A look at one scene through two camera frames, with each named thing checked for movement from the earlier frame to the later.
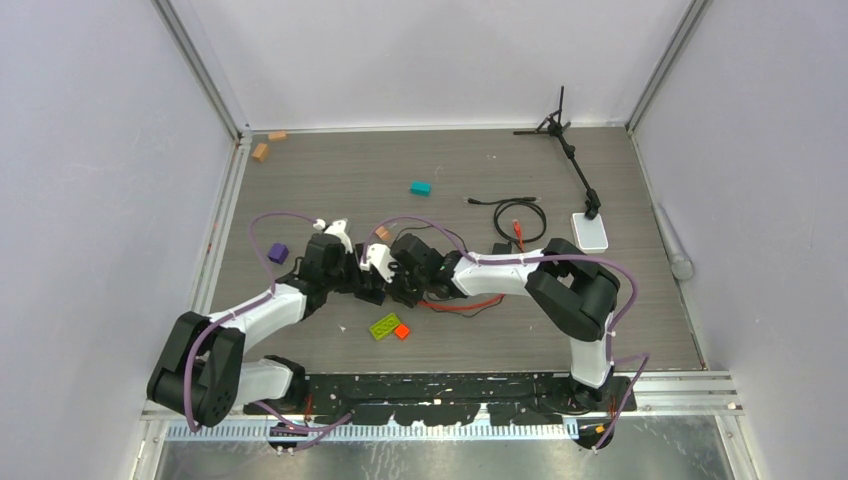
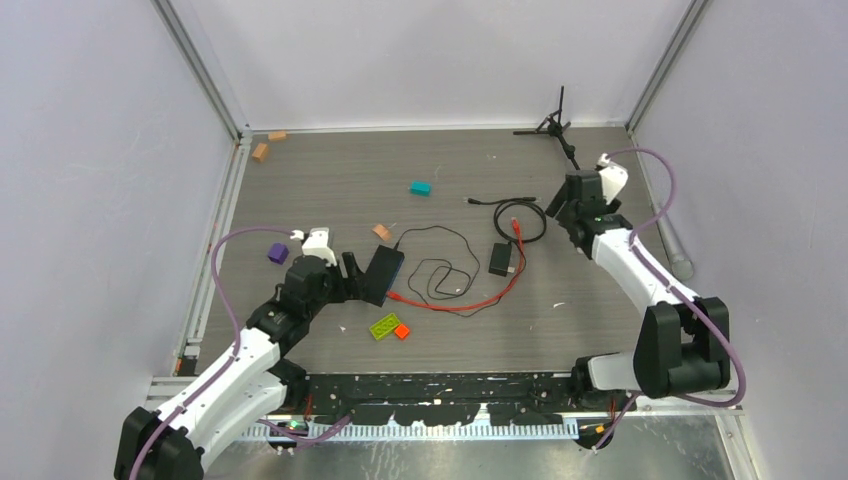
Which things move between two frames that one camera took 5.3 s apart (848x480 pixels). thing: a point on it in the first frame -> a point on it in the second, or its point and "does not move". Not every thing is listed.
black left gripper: [351, 260] does not move
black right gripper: [394, 289] -> [557, 202]
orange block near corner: [260, 152] does not move
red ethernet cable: [517, 228] does not move
